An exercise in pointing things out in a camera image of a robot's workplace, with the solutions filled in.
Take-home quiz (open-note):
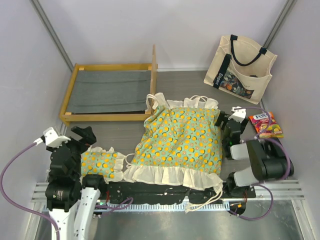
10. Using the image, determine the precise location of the small lemon print pillow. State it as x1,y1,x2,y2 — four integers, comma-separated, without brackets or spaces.
81,146,126,184

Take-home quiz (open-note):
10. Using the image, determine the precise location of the wooden pet bed frame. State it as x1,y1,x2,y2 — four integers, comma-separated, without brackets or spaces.
59,46,158,126

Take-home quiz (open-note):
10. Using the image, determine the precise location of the lemon print pet mattress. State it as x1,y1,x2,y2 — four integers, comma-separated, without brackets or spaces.
123,92,224,214

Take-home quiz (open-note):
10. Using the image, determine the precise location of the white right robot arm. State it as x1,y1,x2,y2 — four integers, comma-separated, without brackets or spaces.
215,110,295,198

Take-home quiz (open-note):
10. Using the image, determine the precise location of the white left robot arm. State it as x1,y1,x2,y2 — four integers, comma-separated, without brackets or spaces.
43,126,107,240

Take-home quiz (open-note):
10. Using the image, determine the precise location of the Fox's candy packet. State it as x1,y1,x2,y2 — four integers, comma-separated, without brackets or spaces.
249,112,284,139

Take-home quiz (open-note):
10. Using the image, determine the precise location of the beige canvas tote bag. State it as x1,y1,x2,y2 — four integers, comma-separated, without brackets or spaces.
203,34,278,105

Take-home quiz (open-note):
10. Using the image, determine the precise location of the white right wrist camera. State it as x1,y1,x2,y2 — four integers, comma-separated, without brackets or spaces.
228,106,247,123

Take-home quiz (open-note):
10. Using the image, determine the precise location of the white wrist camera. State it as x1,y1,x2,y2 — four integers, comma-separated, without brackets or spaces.
33,127,71,148
228,106,247,123

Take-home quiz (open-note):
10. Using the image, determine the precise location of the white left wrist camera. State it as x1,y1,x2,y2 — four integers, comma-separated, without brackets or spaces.
33,127,71,148

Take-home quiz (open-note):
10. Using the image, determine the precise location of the aluminium rail with cable duct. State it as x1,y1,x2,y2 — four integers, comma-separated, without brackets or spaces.
31,178,306,213

